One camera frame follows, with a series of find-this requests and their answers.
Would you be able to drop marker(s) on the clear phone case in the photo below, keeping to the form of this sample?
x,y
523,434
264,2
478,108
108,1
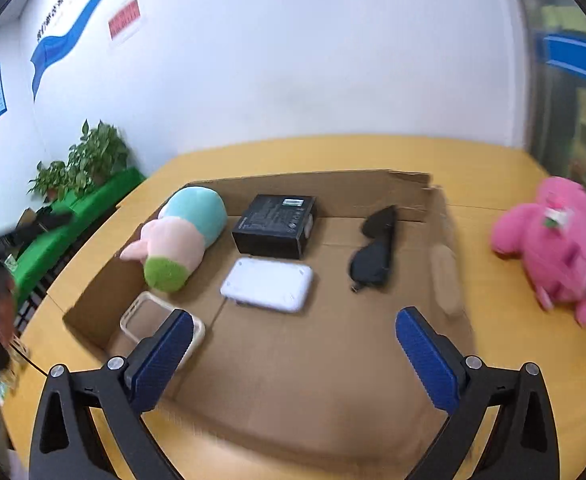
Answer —
x,y
147,313

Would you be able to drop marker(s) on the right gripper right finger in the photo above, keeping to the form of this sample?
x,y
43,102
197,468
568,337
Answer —
x,y
523,443

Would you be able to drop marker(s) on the black rectangular box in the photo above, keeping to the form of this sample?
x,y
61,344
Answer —
x,y
276,226

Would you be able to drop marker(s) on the red wall notice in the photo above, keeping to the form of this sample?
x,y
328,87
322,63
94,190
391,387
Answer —
x,y
125,22

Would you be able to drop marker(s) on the green bench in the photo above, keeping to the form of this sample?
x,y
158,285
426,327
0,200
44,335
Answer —
x,y
43,254

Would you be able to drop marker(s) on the pink pig plush teal green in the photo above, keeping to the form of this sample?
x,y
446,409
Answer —
x,y
172,246

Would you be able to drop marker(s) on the brown cardboard box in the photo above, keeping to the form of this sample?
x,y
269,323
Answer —
x,y
329,386

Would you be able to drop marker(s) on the green potted plant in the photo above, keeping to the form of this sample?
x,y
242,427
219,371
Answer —
x,y
100,153

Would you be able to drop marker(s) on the white plastic device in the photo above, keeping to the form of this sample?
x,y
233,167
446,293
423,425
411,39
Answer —
x,y
268,284

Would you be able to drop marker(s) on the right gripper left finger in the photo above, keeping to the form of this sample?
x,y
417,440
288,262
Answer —
x,y
65,443

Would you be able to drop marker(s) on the black sunglasses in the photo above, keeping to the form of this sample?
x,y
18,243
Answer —
x,y
370,266

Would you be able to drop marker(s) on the pink strawberry bear plush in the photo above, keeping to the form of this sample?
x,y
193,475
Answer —
x,y
549,236

